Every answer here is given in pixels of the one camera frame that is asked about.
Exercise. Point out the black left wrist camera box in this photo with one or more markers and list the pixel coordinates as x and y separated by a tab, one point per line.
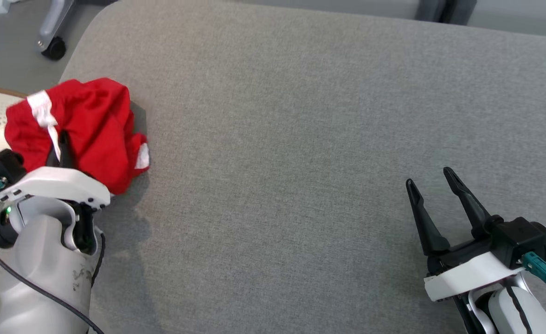
1	164

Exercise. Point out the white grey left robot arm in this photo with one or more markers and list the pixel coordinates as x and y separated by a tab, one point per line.
41	269

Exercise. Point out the grey table leg with caster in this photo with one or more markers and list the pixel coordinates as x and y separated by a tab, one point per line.
52	28

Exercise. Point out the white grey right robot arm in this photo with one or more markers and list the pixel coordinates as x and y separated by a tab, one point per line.
504	311

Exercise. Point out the grey cylindrical post bumper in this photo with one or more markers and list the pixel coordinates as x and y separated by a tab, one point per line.
430	9
464	11

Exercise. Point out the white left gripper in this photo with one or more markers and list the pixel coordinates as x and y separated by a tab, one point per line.
59	183

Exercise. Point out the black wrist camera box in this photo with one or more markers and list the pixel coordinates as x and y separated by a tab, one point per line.
1	164
521	236

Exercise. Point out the red white-striped shorts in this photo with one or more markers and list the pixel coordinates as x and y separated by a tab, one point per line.
96	130

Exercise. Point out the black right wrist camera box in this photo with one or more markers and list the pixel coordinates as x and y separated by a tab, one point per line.
521	236

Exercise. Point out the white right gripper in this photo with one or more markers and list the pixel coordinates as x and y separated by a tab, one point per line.
467	276

